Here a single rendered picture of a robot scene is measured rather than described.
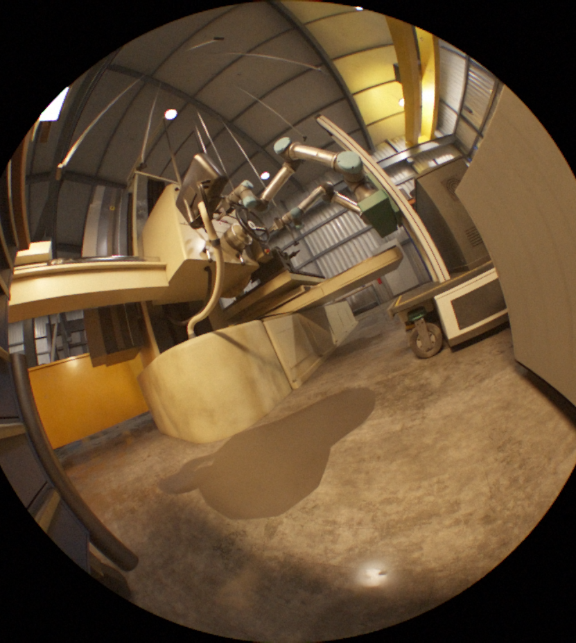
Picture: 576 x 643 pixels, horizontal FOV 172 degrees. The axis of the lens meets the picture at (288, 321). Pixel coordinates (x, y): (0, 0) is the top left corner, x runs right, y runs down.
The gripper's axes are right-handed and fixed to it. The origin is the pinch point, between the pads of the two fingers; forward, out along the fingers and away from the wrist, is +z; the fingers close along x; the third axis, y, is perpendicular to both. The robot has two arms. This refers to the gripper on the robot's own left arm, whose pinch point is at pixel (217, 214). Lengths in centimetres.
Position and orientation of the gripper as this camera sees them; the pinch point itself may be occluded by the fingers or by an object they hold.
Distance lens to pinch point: 139.8
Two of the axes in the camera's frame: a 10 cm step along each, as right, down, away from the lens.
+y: -4.8, 1.5, -8.7
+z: -7.8, 3.8, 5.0
